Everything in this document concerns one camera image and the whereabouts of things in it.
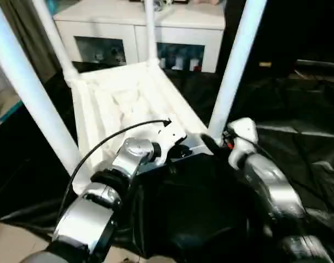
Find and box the dark metal rail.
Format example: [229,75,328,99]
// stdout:
[295,59,334,70]

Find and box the white glass-door cabinet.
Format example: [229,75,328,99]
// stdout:
[53,0,226,74]

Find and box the black box with yellow label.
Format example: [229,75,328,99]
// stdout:
[218,0,299,79]

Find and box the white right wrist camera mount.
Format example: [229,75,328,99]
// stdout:
[226,117,259,168]

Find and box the dark crumpled object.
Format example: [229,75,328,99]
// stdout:
[152,0,173,11]

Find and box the white plastic table top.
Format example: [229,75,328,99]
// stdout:
[64,59,212,196]

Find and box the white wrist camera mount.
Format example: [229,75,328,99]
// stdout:
[155,120,188,165]
[226,117,259,168]

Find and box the white plastic table leg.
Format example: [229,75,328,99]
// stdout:
[0,0,82,176]
[32,0,78,81]
[143,0,160,64]
[207,0,268,141]

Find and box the grey-brown curtain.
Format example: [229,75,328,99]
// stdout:
[0,0,62,83]

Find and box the black plastic mat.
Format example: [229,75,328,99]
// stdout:
[0,59,334,263]

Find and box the teal plastic frame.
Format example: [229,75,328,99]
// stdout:
[0,100,24,123]

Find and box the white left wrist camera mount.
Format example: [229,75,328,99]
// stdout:
[155,120,188,165]

